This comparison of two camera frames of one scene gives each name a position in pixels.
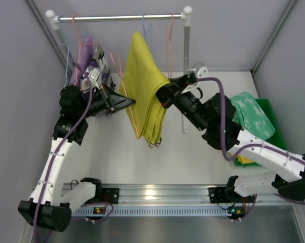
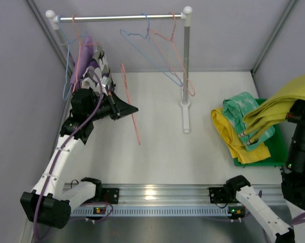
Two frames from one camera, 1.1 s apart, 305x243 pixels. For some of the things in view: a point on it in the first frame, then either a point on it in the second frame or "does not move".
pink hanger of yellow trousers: (170, 34) → (153, 32)
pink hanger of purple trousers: (80, 44) does not move
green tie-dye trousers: (248, 114) does not move
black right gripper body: (173, 93) → (302, 118)
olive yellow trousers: (143, 74) → (276, 108)
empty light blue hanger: (59, 17) does not move
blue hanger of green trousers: (145, 33) → (123, 31)
